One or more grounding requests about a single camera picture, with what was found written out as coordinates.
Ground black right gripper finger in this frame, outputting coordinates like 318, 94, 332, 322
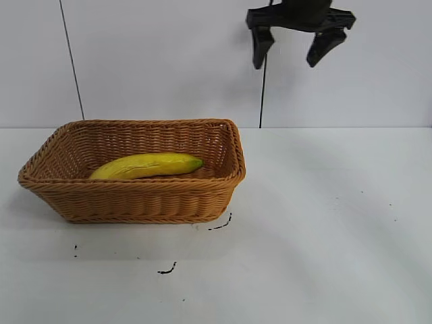
250, 26, 276, 70
306, 28, 348, 68

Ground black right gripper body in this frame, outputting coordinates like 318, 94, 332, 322
246, 0, 357, 34

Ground yellow banana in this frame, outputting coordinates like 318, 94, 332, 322
88, 152, 205, 180

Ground woven wicker rectangular basket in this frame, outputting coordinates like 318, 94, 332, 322
18, 117, 247, 225

